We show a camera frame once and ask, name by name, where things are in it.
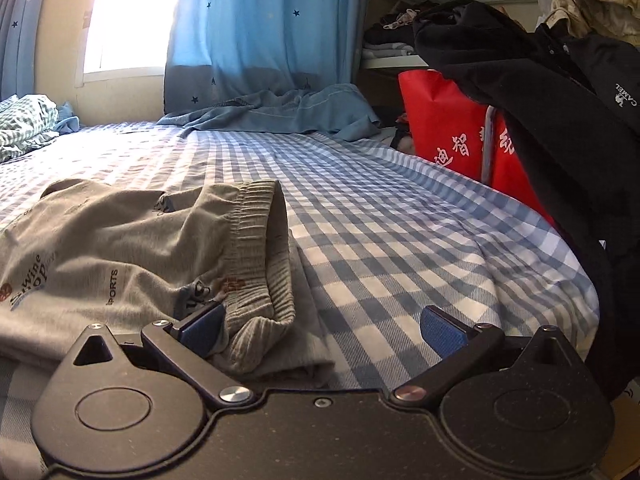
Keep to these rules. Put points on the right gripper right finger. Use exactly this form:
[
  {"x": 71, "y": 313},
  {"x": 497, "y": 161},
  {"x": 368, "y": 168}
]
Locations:
[{"x": 462, "y": 350}]

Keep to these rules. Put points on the dark clothes on shelf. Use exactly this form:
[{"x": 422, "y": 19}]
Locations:
[{"x": 392, "y": 35}]

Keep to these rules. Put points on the blue star curtain right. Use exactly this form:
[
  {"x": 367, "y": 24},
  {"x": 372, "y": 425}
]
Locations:
[{"x": 221, "y": 49}]

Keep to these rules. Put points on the window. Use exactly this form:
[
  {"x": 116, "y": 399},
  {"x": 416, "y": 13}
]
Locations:
[{"x": 127, "y": 39}]

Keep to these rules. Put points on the black jacket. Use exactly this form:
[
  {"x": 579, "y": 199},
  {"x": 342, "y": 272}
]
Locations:
[{"x": 572, "y": 109}]

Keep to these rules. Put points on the blue checked bed sheet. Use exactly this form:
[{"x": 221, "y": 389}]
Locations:
[{"x": 381, "y": 234}]

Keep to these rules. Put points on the red fabric bag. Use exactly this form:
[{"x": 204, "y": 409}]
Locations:
[{"x": 464, "y": 136}]

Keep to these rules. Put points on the blue cloth on bed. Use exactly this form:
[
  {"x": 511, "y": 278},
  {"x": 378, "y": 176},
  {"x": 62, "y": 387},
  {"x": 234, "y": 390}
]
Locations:
[{"x": 339, "y": 110}]

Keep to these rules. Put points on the blue curtain left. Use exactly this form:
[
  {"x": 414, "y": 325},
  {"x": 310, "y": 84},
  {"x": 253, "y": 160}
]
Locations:
[{"x": 19, "y": 27}]

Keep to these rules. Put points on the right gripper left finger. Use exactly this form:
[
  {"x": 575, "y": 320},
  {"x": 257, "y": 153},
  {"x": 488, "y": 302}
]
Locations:
[{"x": 181, "y": 349}]

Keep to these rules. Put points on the green checked quilt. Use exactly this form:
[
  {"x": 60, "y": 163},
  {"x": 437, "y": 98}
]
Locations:
[{"x": 27, "y": 123}]

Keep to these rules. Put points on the grey printed pants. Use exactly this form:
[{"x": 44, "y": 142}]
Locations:
[{"x": 90, "y": 253}]

